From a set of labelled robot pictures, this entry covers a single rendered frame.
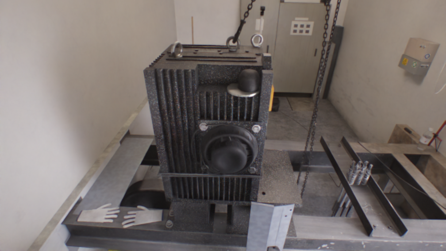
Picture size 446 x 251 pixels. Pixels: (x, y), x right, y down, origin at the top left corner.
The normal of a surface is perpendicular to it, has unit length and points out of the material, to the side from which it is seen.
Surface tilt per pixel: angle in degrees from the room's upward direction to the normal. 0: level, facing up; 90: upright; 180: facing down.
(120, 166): 0
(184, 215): 90
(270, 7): 90
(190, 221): 90
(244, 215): 0
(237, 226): 0
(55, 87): 90
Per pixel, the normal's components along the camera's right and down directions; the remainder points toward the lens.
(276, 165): 0.01, -0.87
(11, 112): 1.00, 0.04
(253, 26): -0.05, 0.49
